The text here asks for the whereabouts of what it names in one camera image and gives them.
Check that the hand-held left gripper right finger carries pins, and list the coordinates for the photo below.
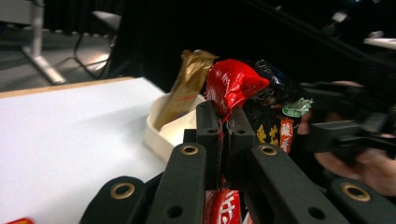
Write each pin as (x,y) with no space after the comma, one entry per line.
(238,137)

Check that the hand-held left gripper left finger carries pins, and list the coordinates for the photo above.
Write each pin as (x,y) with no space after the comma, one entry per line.
(208,140)

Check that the white divided food container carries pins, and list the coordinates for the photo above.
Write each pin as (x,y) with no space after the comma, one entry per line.
(162,138)

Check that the red and black snack packet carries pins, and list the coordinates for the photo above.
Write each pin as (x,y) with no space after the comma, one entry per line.
(233,84)

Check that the gold snack packet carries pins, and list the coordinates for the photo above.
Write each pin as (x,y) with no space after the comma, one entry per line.
(186,90)

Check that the orange snack bag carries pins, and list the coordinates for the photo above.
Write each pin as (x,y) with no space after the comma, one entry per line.
(20,221)

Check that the white side table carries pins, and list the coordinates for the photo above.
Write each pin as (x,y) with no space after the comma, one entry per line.
(383,43)

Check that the white table mat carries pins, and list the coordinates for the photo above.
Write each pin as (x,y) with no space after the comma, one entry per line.
(77,140)

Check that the wooden table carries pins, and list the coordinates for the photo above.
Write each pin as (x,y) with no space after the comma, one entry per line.
(62,87)

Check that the chair with thin metal legs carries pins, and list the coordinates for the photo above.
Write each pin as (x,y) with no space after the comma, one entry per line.
(106,18)

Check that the white metal desk frame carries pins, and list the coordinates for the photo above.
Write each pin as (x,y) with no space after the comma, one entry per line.
(37,46)

